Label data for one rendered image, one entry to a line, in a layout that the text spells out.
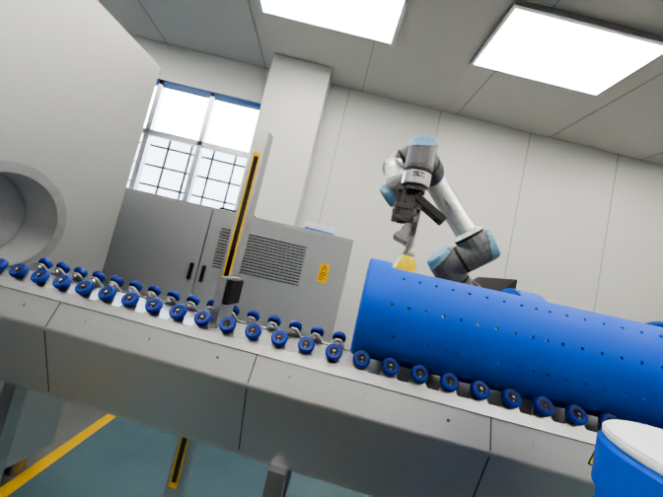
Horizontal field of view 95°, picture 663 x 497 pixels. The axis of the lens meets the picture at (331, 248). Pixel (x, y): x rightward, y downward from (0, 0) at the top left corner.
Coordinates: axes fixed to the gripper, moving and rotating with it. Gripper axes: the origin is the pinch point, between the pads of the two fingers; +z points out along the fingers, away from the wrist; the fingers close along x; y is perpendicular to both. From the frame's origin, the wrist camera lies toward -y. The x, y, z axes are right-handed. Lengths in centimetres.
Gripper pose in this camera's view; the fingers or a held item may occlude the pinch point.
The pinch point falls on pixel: (407, 249)
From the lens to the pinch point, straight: 99.4
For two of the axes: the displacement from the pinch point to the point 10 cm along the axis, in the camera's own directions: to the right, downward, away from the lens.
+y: -9.7, -2.1, 1.2
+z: -2.2, 9.7, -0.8
